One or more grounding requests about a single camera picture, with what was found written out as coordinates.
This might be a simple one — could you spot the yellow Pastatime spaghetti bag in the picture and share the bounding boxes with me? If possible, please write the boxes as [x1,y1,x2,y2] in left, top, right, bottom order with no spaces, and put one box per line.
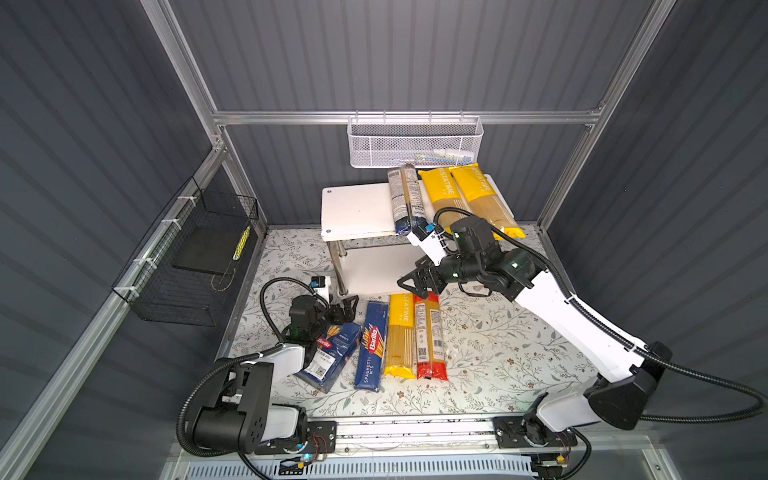
[384,293,416,379]
[420,168,471,212]
[449,163,525,238]

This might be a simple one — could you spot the blue Barilla pasta box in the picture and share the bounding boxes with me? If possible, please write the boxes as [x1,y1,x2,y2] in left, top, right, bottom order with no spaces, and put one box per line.
[295,323,362,393]

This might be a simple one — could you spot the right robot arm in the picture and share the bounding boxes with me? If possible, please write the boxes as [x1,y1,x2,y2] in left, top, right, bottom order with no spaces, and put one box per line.
[397,215,663,446]

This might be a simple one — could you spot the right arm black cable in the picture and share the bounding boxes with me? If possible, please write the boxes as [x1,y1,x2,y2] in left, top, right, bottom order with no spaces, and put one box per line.
[433,206,768,480]

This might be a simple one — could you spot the white wire mesh basket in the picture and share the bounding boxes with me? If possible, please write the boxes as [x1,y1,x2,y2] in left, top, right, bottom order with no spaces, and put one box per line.
[346,114,484,169]

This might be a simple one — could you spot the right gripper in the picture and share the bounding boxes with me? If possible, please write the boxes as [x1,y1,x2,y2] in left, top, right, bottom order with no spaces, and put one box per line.
[394,248,478,297]

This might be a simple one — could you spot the white two-tier shelf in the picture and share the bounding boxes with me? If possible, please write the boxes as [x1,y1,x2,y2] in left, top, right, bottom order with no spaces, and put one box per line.
[320,173,515,300]

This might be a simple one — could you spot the dark blue spaghetti bag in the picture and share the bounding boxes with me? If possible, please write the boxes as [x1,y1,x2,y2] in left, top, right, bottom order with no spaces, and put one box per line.
[387,164,428,236]

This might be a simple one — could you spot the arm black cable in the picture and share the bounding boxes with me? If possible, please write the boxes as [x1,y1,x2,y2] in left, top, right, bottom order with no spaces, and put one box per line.
[175,276,328,480]
[433,206,768,480]

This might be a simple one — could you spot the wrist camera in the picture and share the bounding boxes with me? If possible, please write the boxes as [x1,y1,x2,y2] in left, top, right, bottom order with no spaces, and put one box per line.
[310,275,332,303]
[406,224,448,266]

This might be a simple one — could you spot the yellow marker pen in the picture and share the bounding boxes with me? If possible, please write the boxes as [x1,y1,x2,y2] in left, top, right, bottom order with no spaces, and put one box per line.
[232,226,251,261]

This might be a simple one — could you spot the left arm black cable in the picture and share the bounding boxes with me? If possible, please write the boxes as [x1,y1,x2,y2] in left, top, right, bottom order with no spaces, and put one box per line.
[175,276,328,480]

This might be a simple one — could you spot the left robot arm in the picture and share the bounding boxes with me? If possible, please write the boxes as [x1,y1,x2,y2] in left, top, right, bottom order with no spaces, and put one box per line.
[176,294,362,457]

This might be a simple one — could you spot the pens in white basket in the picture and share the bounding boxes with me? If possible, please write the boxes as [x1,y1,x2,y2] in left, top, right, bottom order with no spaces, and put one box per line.
[392,148,476,168]

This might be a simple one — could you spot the red spaghetti bag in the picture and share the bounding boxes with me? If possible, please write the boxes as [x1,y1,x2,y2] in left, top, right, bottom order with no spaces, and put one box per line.
[414,293,448,381]

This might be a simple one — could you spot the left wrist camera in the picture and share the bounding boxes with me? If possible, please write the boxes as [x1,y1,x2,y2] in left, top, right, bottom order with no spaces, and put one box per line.
[310,275,332,303]

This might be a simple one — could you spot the black wire basket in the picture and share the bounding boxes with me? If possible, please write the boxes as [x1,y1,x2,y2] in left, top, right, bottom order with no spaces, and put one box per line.
[113,180,260,327]

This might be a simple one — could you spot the blue Barilla spaghetti box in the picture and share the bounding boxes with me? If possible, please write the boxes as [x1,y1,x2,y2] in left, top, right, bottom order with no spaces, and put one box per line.
[354,301,389,392]

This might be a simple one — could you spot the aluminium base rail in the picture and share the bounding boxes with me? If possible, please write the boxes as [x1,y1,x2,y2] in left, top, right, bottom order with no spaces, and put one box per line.
[263,413,655,463]

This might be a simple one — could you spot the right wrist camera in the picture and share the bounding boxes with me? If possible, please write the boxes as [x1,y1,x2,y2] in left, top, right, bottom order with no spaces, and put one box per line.
[406,224,448,266]

